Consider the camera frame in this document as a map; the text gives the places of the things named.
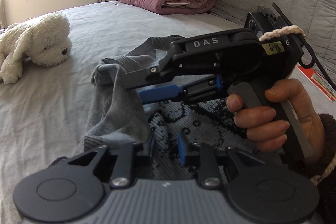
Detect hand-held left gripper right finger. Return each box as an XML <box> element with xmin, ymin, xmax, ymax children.
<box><xmin>177</xmin><ymin>133</ymin><xmax>265</xmax><ymax>189</ymax></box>

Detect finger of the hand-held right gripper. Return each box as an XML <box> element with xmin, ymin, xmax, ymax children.
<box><xmin>138</xmin><ymin>76</ymin><xmax>223</xmax><ymax>104</ymax></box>
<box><xmin>98</xmin><ymin>52</ymin><xmax>184</xmax><ymax>90</ymax></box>

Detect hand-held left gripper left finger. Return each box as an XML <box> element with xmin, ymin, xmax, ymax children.
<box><xmin>67</xmin><ymin>132</ymin><xmax>155</xmax><ymax>189</ymax></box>

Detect grey knit sweater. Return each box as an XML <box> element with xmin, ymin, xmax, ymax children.
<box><xmin>76</xmin><ymin>35</ymin><xmax>263</xmax><ymax>180</ymax></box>

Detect person's right hand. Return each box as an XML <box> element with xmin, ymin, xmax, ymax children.
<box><xmin>227</xmin><ymin>79</ymin><xmax>326</xmax><ymax>156</ymax></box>

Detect red booklet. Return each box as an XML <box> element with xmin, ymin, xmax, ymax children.
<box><xmin>297</xmin><ymin>66</ymin><xmax>336</xmax><ymax>103</ymax></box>

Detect white plush dog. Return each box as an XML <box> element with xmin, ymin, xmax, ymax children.
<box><xmin>0</xmin><ymin>13</ymin><xmax>72</xmax><ymax>84</ymax></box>

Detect beige braided cord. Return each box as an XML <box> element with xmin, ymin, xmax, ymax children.
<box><xmin>261</xmin><ymin>25</ymin><xmax>307</xmax><ymax>42</ymax></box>

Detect black cable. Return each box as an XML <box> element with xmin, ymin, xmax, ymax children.
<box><xmin>272</xmin><ymin>3</ymin><xmax>336</xmax><ymax>89</ymax></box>

